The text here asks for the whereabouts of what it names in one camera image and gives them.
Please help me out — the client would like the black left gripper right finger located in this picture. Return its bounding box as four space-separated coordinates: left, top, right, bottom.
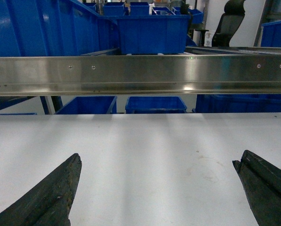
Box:
232 150 281 226

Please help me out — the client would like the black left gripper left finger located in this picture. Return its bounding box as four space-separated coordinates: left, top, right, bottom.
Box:
0 153 82 226

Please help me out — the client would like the large blue bin on shelf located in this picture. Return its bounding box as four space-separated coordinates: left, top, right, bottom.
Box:
116 15 190 55

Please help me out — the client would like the blue bin lower right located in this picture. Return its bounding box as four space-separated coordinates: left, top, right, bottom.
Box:
192 94 281 113

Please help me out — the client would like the blue bin lower left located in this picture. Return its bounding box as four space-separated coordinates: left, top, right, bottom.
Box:
55 96 117 115

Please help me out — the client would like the blue bin lower middle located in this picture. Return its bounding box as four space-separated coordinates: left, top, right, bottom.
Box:
125 96 187 114

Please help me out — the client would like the blue bin upper right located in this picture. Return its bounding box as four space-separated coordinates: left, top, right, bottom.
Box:
261 21 281 48

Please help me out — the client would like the blue bin far left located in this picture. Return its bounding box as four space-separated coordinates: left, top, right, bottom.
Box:
0 0 119 57

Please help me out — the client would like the black office chair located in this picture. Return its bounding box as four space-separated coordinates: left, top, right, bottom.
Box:
212 0 245 47

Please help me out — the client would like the stainless steel shelf rail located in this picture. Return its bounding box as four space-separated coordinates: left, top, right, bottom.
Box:
0 55 281 96

